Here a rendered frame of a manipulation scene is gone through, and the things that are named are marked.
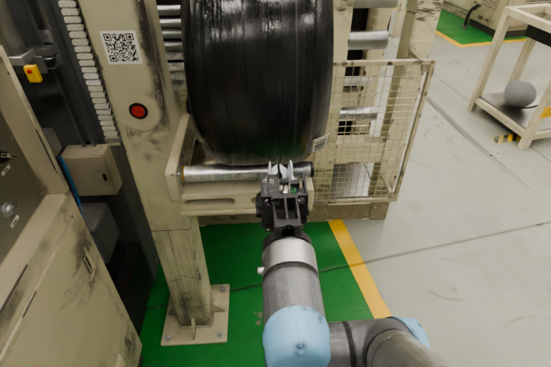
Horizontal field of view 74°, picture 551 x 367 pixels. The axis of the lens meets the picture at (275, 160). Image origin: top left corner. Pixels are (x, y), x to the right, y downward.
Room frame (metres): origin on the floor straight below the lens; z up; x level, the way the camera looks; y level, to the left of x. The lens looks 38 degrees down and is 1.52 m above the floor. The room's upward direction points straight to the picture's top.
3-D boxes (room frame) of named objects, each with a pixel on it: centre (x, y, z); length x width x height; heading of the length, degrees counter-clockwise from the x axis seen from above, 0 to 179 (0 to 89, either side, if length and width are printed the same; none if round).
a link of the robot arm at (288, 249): (0.31, -0.02, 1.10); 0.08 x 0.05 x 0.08; 93
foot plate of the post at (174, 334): (0.85, 0.34, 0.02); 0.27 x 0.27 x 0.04; 3
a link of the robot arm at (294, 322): (0.23, -0.02, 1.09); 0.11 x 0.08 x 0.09; 3
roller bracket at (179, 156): (0.87, 0.26, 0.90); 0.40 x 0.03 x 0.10; 3
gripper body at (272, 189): (0.39, -0.01, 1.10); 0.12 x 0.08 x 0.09; 3
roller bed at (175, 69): (1.25, 0.33, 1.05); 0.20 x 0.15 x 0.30; 93
